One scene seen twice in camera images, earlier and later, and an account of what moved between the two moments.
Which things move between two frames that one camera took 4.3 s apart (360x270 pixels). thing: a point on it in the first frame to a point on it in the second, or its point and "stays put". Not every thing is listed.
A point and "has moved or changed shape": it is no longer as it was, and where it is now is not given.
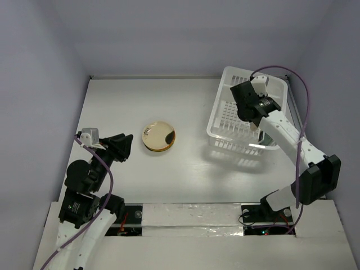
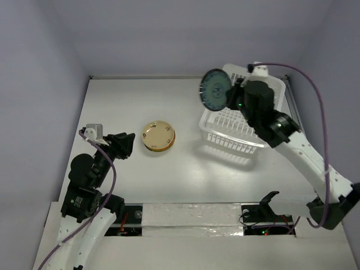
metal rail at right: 293,104 stays put
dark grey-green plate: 268,140 has moved or changed shape
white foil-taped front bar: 165,220 stays put
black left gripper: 115,148 stays put
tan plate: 253,126 has moved or changed shape
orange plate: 164,148 stays put
